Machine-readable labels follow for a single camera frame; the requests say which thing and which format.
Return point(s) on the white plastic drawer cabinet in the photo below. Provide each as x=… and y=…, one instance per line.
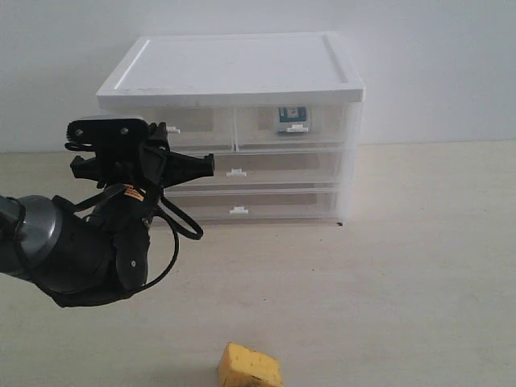
x=240, y=71

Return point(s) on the white blue pill bottle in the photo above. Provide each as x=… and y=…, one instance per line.
x=293, y=120

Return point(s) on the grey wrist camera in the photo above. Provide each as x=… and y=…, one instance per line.
x=106, y=132

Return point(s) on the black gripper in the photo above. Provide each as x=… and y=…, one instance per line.
x=149, y=168

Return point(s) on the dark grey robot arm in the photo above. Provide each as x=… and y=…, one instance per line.
x=95, y=252

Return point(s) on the yellow sponge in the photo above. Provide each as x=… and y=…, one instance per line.
x=243, y=366

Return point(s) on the clear drawer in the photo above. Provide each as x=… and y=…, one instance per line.
x=272, y=204
x=272, y=128
x=242, y=169
x=196, y=129

